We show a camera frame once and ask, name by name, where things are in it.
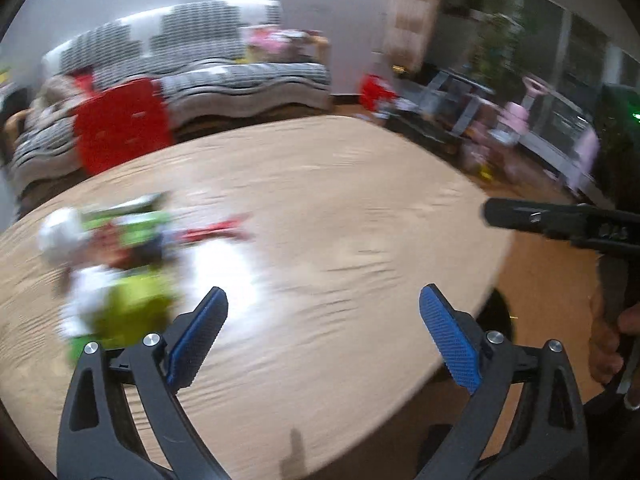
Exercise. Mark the green potted plant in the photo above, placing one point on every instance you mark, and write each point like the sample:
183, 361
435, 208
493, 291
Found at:
497, 45

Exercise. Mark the sofa with striped cover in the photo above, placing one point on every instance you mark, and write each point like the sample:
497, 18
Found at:
210, 80

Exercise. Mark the red bag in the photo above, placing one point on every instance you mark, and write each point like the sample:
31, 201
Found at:
376, 92

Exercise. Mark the white crumpled paper ball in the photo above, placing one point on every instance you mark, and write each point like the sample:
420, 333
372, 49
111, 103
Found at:
61, 234

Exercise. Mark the pink cloth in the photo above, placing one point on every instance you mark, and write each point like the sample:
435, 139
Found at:
582, 160

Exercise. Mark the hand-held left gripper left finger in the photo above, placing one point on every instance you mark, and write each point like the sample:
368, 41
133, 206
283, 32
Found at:
197, 340

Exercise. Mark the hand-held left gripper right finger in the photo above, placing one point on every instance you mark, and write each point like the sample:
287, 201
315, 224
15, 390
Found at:
450, 340

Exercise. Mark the red wrapper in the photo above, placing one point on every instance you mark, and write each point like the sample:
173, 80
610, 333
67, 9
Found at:
215, 230

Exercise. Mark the glass sliding door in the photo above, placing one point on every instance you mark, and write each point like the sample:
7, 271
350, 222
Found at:
565, 65

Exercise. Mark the pink printed pillow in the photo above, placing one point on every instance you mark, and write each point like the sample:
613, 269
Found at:
270, 40

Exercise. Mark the person's right hand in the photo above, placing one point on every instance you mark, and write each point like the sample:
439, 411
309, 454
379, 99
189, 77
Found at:
605, 355

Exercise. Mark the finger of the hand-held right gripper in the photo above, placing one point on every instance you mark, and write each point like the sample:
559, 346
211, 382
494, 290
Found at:
520, 216

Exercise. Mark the wooden sofa armrest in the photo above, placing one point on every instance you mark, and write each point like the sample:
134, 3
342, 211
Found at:
317, 47
11, 132

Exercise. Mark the red plastic chair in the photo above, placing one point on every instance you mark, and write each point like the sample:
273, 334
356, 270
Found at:
120, 127

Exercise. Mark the pink toy car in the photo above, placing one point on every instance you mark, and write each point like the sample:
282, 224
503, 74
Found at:
520, 110

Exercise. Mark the grey metal rack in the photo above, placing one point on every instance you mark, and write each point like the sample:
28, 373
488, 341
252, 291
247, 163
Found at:
450, 95

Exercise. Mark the beige curtain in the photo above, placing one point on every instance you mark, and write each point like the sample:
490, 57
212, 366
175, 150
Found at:
415, 10

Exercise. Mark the brown clothes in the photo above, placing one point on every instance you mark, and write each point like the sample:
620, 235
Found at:
52, 92

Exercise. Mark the yellow-green white packet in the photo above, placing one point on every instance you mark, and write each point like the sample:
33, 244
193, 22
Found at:
132, 307

